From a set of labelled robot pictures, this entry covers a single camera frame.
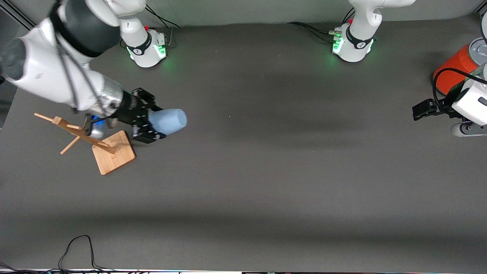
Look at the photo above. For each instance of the orange cylindrical can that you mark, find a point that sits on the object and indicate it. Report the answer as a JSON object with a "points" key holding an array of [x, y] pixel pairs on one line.
{"points": [[454, 70]]}

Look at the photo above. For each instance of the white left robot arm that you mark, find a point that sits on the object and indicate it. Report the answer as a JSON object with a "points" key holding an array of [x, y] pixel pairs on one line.
{"points": [[361, 23]]}

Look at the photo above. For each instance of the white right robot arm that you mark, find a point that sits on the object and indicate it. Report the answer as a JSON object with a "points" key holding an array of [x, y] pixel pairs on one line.
{"points": [[42, 68]]}

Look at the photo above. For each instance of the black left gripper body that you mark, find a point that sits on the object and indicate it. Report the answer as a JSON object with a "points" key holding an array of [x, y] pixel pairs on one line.
{"points": [[443, 106]]}

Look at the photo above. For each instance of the light blue plastic cup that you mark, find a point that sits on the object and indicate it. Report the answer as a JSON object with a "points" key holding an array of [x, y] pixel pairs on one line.
{"points": [[169, 121]]}

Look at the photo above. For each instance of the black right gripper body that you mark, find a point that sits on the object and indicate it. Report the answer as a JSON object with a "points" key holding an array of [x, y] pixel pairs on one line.
{"points": [[131, 108]]}

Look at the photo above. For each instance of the wooden cup rack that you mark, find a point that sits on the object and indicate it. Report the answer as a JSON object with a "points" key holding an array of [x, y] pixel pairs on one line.
{"points": [[114, 156]]}

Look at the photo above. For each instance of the grey metal frame rail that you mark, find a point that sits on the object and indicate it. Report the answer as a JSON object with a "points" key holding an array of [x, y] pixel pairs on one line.
{"points": [[23, 19]]}

